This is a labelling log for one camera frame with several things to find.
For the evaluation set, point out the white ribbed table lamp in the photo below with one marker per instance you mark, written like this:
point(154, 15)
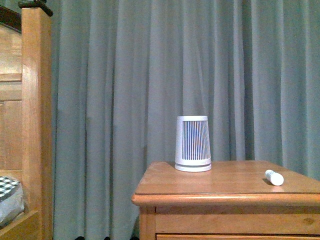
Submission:
point(192, 148)

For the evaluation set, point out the grey pleated curtain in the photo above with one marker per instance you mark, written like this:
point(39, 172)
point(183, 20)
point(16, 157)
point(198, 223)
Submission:
point(124, 70)

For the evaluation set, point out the wooden nightstand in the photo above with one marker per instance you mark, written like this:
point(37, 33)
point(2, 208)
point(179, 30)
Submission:
point(232, 201)

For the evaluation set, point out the checkered bedding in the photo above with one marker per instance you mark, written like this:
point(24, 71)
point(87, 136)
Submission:
point(11, 199)

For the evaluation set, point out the wooden bed frame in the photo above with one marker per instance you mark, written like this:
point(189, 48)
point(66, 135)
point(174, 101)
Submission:
point(26, 117)

